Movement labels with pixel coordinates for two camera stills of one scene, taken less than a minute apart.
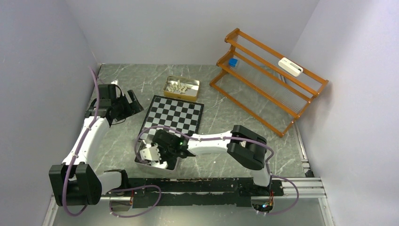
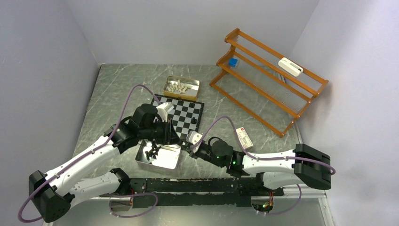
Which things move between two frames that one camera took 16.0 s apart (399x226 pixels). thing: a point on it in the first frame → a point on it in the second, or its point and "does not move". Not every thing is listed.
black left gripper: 131,108 → 169,136
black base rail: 189,192 does not move
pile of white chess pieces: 178,86 does not move
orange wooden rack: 271,87 does not move
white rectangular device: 292,68 does not move
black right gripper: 162,156 → 195,154
